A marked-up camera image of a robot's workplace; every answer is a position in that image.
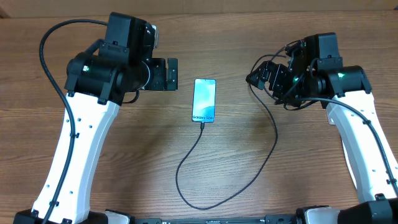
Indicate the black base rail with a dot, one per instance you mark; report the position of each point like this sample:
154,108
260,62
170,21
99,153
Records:
214,220

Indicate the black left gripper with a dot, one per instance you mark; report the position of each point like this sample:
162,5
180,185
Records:
159,82

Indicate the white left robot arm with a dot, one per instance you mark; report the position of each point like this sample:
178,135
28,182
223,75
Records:
97,81

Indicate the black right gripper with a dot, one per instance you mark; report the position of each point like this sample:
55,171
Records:
278,74

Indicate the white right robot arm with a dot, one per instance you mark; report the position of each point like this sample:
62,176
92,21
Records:
349,105

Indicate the blue screen smartphone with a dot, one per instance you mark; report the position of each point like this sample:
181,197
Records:
204,98

